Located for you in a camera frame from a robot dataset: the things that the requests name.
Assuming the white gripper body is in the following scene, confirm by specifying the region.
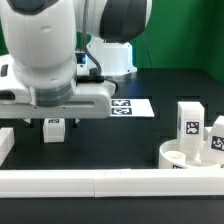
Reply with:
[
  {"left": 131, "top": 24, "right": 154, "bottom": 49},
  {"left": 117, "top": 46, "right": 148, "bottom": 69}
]
[{"left": 0, "top": 54, "right": 117, "bottom": 119}]

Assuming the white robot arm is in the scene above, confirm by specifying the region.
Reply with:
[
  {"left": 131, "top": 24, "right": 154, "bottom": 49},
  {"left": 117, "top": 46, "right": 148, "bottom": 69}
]
[{"left": 0, "top": 0, "right": 152, "bottom": 119}]

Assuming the white marker sheet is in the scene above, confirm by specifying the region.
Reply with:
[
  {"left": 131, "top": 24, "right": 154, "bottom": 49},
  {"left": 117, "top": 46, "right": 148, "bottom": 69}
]
[{"left": 111, "top": 99, "right": 154, "bottom": 117}]

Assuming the white U-shaped fence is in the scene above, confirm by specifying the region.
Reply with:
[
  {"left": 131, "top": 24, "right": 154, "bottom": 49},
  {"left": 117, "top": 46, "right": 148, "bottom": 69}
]
[{"left": 0, "top": 126, "right": 224, "bottom": 199}]

